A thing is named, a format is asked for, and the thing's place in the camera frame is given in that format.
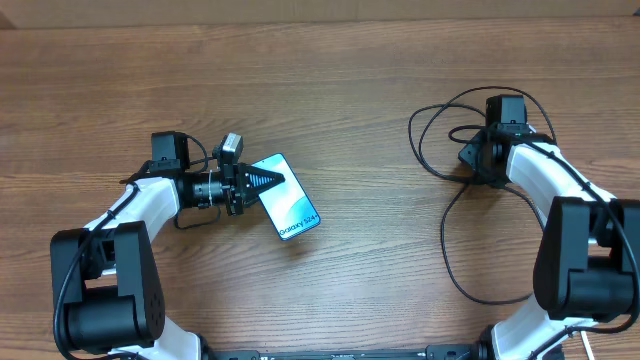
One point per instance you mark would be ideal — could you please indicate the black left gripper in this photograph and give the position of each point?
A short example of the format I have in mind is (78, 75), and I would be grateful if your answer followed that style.
(246, 173)

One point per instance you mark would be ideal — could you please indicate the Samsung Galaxy smartphone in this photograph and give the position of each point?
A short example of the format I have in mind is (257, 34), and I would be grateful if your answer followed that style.
(287, 204)

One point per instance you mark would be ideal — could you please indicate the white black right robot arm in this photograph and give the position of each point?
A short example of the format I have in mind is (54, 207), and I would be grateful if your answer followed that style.
(586, 274)

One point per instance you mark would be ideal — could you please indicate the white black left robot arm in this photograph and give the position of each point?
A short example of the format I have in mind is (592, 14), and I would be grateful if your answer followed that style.
(107, 295)

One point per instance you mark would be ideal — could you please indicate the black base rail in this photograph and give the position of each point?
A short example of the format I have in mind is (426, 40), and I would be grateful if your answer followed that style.
(431, 352)

